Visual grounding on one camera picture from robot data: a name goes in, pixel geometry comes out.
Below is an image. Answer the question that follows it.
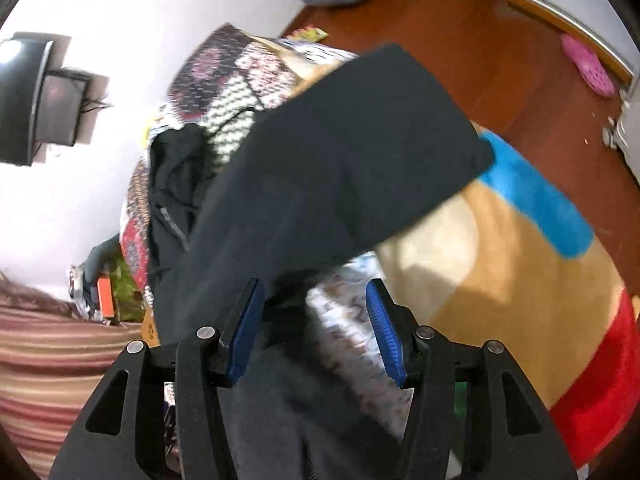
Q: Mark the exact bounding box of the orange box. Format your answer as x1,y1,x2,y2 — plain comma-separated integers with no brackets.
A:
97,277,117,322

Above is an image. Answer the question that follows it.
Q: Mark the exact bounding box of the pink slipper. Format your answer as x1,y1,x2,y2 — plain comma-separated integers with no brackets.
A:
560,32,617,97

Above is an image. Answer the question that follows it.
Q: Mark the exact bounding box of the white appliance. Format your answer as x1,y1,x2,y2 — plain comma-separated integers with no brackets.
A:
602,85,640,181

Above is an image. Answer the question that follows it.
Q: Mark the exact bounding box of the black zip jacket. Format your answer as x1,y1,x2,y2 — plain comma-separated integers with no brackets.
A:
147,42,496,480

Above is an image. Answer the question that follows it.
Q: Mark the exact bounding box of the striped maroon cloth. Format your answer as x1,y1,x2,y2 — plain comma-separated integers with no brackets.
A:
0,270,151,466

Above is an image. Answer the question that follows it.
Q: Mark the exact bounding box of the small dark monitor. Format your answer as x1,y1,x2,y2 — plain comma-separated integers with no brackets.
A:
37,70,94,148

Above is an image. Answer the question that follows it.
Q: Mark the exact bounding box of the yellow printed packet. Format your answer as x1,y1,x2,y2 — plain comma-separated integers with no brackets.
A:
285,25,329,44

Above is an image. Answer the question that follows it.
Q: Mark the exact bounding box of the colour block plush blanket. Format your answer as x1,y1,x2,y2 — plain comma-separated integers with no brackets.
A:
375,130,640,471

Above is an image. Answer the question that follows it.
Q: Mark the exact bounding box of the black wall television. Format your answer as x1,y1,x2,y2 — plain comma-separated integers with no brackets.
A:
0,32,56,167

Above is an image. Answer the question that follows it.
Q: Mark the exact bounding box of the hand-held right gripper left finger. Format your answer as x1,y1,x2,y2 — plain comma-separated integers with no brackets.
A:
47,277,265,480

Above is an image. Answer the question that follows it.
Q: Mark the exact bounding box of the grey-teal cloth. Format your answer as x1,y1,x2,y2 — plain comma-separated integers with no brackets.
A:
82,232,123,281

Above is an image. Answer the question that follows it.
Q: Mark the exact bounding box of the patchwork printed blanket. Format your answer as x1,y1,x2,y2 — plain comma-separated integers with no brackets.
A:
120,22,418,480

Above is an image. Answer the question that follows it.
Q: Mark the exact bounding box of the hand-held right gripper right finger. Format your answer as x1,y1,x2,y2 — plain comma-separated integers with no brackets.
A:
366,278,581,480

